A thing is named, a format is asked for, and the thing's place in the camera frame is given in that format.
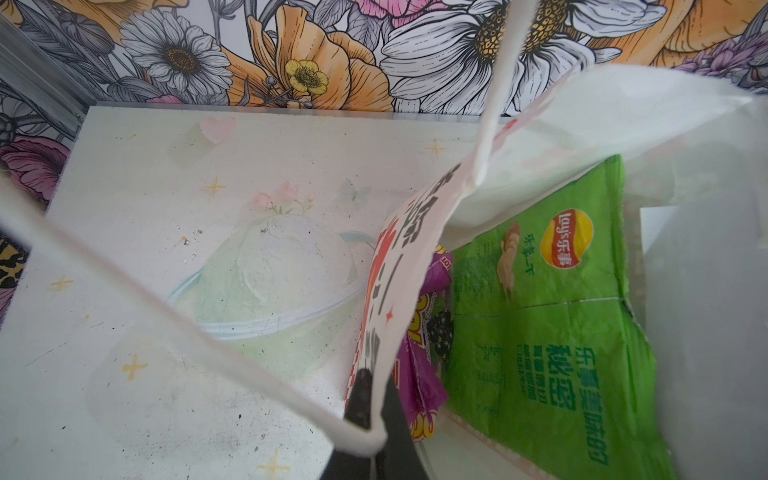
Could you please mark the green Lays chips bag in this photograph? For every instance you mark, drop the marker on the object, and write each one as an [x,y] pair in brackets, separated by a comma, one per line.
[547,358]

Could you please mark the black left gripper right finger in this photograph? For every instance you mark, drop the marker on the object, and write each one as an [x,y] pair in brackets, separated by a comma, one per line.
[398,460]

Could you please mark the aluminium frame post left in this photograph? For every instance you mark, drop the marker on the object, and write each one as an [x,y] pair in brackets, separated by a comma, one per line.
[36,77]

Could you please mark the white floral paper bag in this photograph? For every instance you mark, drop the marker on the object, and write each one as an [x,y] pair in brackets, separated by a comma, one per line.
[253,152]

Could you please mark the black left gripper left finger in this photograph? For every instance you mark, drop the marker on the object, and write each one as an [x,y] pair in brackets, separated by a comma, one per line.
[342,465]

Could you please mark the purple snack packet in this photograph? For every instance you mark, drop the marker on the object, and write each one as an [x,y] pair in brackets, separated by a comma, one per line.
[415,376]

